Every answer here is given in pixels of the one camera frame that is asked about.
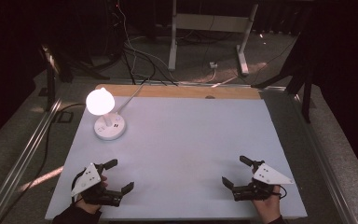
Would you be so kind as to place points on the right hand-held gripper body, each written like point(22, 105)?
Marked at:
point(262, 182)

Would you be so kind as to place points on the light grey table mat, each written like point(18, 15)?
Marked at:
point(180, 155)

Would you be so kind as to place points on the black metal stand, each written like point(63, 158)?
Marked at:
point(51, 77)

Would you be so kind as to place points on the white desk lamp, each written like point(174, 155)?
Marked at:
point(105, 119)

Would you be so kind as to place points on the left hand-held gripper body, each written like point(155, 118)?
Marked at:
point(87, 180)

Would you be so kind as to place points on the aluminium floor rail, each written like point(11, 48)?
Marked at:
point(320, 155)
point(21, 161)

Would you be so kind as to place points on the white metal desk frame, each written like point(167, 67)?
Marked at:
point(211, 28)

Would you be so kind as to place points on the person's left hand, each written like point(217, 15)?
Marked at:
point(88, 206)

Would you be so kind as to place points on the black tripod stand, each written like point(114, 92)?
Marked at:
point(298, 77)

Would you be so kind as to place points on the black square floor plate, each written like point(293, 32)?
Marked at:
point(63, 117)

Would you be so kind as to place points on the person's right hand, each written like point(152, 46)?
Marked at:
point(268, 207)

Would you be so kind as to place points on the white power adapter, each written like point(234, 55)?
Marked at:
point(213, 65)

